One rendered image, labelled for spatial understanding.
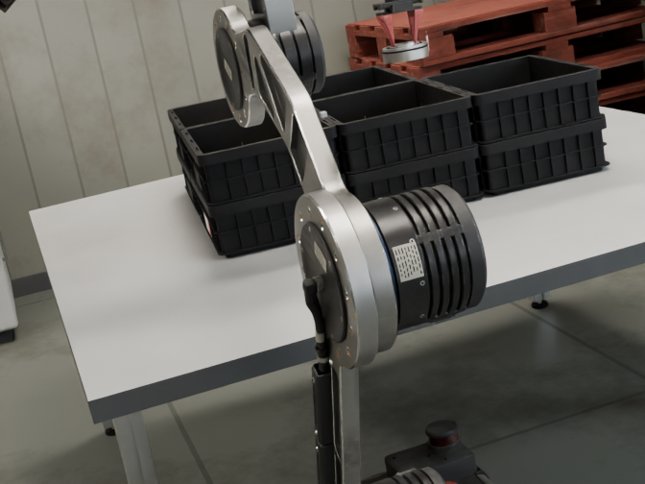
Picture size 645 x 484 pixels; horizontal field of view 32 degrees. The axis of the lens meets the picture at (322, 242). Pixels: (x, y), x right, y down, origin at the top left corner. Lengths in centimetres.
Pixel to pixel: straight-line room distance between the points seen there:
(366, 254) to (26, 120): 373
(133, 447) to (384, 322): 113
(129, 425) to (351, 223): 114
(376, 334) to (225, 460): 173
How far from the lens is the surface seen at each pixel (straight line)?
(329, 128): 233
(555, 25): 460
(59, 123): 503
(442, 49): 437
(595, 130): 253
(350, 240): 138
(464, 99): 240
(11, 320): 450
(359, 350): 141
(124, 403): 178
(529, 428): 297
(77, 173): 507
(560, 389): 317
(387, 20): 251
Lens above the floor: 133
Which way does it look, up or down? 16 degrees down
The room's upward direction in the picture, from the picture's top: 11 degrees counter-clockwise
